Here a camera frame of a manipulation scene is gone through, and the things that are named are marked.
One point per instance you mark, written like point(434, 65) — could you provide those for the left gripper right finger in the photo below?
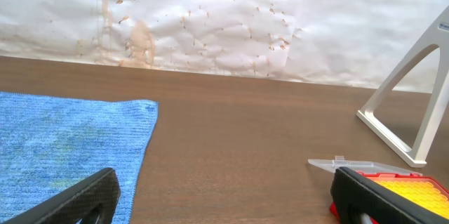
point(365, 199)

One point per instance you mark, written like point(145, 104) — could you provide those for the red and yellow tip box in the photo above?
point(421, 192)

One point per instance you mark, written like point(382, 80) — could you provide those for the blue cloth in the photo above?
point(63, 139)

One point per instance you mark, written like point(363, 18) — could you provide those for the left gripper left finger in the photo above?
point(84, 199)

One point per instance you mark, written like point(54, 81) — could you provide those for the white and blue stand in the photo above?
point(429, 139)

